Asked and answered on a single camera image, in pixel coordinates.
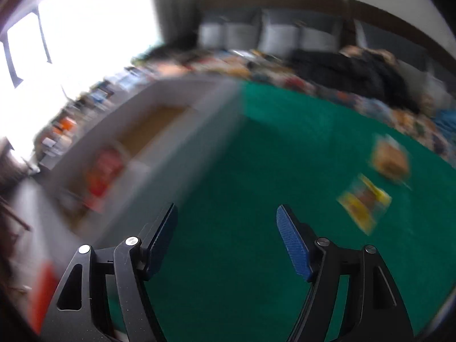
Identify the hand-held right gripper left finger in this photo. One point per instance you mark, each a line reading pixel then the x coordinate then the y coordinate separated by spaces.
pixel 162 242

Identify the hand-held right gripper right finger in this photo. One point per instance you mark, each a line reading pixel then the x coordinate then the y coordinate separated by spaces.
pixel 294 238

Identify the red snack packet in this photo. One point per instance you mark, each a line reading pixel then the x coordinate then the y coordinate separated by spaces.
pixel 103 178

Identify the grey storage box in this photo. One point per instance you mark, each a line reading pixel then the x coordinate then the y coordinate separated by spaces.
pixel 199 131

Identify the yellow snack packet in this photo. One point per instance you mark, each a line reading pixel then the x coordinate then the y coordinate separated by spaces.
pixel 363 199

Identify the bread loaf in clear bag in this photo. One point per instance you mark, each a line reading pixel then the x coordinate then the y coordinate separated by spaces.
pixel 390 158

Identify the red orange object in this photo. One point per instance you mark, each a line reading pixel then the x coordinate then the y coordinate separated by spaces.
pixel 44 292

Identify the row of books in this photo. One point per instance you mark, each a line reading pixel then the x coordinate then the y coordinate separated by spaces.
pixel 96 94

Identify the black puffer jacket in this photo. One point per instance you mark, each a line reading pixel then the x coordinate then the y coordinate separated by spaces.
pixel 356 71

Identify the floral bedsheet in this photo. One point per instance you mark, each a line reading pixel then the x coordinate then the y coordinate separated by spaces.
pixel 221 64

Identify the beige plastic bag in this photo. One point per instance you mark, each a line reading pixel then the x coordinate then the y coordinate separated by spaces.
pixel 352 50

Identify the bright window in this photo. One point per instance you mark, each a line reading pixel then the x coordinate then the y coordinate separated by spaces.
pixel 89 25

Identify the dark curtain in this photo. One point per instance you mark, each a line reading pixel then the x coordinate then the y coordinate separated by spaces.
pixel 174 7

